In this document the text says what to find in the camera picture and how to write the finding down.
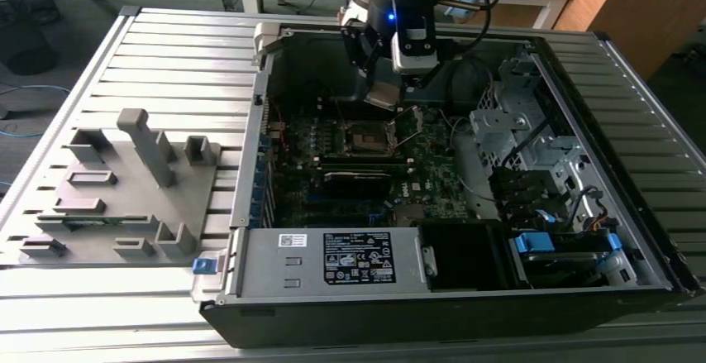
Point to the green motherboard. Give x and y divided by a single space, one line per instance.
436 173

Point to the blue disk carrier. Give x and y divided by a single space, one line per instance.
535 242

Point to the green RAM stick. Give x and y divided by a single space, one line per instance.
91 223

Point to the CPU socket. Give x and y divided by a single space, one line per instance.
366 139

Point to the blue case latch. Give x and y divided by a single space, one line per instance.
205 266

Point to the silver CPU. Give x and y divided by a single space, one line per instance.
384 94

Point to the wooden cabinet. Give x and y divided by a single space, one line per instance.
651 7

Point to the black PC case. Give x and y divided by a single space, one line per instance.
386 326

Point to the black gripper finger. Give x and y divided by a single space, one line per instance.
373 69
420 82

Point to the grey power supply unit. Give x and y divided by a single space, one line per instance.
265 272

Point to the grey parts rack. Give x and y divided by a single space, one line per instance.
138 206

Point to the black graphics card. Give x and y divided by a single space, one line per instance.
358 185

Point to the metal drive cage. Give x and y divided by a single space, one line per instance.
497 123

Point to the brown chipset heatsink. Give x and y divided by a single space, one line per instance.
410 213

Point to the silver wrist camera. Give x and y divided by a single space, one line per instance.
414 63

